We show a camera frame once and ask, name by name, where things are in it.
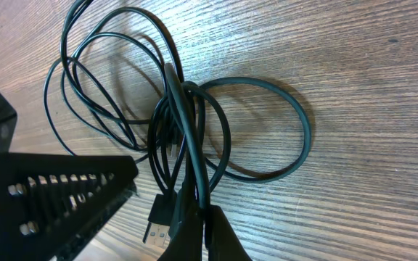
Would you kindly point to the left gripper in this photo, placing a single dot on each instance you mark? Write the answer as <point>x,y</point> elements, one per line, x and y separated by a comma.
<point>51,205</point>

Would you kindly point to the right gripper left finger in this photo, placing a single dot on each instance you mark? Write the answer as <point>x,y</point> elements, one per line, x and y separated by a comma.
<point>186,242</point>

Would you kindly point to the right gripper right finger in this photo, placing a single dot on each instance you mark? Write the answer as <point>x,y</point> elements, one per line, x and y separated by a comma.
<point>221,241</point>

